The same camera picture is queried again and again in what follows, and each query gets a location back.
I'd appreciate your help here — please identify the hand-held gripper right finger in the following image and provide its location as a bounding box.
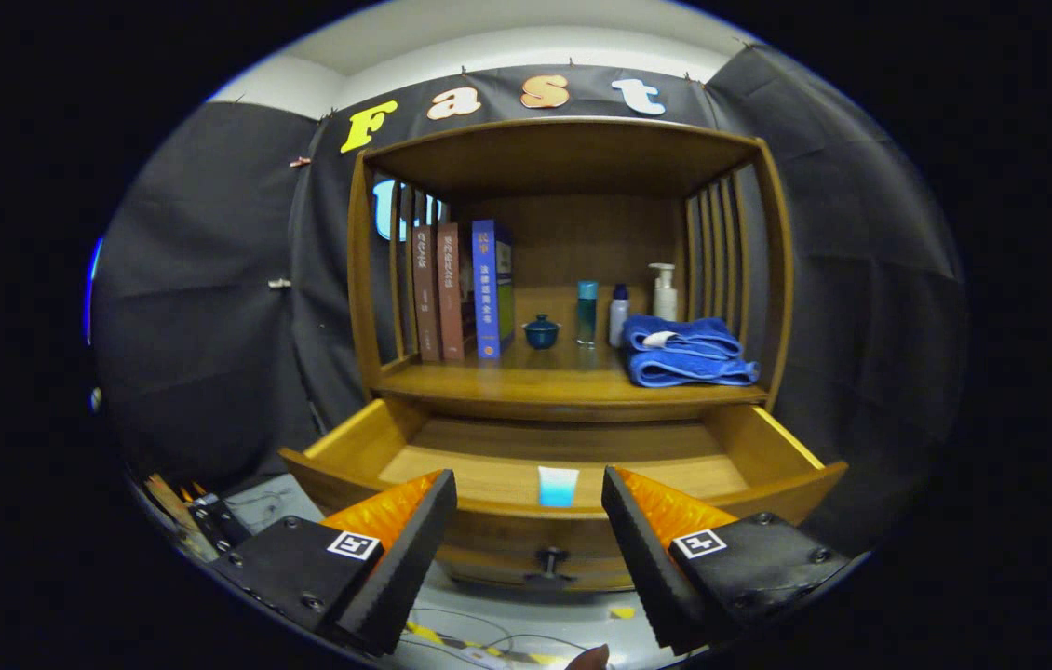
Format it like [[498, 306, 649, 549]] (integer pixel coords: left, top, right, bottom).
[[600, 464, 853, 654]]

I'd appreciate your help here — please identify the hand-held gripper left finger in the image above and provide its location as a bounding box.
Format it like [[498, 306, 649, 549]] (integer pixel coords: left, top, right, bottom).
[[209, 468, 458, 657]]

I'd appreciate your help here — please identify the blue cosmetic tube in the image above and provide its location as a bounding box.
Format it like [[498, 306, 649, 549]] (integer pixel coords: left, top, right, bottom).
[[537, 465, 580, 508]]

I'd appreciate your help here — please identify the wooden drawer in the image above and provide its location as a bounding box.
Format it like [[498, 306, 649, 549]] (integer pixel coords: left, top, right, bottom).
[[279, 398, 848, 594]]

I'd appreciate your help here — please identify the wooden countertop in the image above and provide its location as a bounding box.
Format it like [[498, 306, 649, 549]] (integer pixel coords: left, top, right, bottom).
[[372, 340, 769, 410]]

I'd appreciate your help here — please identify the wooden cabinet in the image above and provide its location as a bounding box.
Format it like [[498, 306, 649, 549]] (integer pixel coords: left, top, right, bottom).
[[279, 116, 848, 594]]

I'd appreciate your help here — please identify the dark equipment pile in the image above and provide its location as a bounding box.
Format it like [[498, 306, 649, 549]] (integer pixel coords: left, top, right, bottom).
[[144, 475, 252, 559]]

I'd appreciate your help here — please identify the blue folded towel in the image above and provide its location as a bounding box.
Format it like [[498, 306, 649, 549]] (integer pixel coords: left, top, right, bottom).
[[621, 314, 761, 389]]

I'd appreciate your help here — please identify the white bottle with navy cap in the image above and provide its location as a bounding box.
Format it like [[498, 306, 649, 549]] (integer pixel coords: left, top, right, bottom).
[[608, 283, 631, 349]]

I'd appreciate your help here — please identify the blue lidded tea bowl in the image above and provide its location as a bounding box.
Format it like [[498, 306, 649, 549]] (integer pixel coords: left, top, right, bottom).
[[522, 314, 562, 351]]

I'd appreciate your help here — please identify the clear bottle with teal cap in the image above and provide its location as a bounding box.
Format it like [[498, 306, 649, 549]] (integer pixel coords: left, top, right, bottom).
[[576, 280, 600, 347]]

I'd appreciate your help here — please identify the dark brown book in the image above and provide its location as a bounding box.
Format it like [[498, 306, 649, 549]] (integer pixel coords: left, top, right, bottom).
[[410, 223, 443, 362]]

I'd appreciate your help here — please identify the reddish brown book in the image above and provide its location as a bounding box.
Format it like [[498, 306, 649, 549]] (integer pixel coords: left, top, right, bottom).
[[436, 221, 476, 361]]

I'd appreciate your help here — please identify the white pump bottle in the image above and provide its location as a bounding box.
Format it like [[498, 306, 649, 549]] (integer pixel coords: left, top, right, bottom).
[[648, 262, 679, 322]]

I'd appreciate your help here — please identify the blue book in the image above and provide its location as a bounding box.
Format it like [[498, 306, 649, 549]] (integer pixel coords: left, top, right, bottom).
[[472, 219, 516, 360]]

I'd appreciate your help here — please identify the yellow and black cable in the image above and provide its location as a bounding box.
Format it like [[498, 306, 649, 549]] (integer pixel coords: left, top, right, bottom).
[[405, 619, 573, 667]]

